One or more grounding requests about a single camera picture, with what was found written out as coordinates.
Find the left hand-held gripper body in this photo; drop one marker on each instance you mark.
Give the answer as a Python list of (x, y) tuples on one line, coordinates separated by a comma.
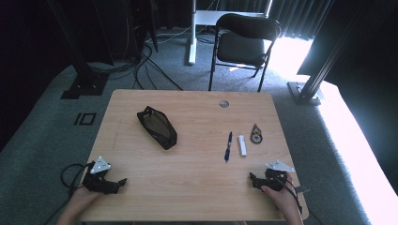
[(99, 165)]

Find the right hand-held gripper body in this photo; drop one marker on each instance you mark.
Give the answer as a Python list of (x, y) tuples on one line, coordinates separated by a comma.
[(275, 179)]

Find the blue pen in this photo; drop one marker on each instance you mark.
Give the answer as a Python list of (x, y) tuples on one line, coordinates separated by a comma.
[(228, 146)]

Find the correction tape dispenser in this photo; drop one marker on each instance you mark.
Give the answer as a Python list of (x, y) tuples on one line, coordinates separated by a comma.
[(256, 135)]

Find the black mesh pencil case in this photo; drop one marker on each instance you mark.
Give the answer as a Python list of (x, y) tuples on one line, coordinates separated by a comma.
[(158, 128)]

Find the person's right hand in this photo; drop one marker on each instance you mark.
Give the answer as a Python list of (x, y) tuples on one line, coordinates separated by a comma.
[(285, 200)]

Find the person's left hand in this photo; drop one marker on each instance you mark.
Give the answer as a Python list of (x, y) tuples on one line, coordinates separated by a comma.
[(82, 198)]

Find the grey tape strip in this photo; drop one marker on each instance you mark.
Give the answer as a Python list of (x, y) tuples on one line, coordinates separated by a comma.
[(302, 189)]

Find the black stand with base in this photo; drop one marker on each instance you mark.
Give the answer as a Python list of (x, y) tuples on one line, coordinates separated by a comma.
[(84, 84)]

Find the black folding chair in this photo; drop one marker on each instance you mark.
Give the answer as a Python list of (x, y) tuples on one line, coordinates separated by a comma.
[(241, 48)]

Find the dark equipment rack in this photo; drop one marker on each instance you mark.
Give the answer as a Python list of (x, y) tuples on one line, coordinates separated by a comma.
[(137, 28)]

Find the metal post with base plate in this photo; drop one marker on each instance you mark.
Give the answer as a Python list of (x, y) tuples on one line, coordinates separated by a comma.
[(308, 92)]

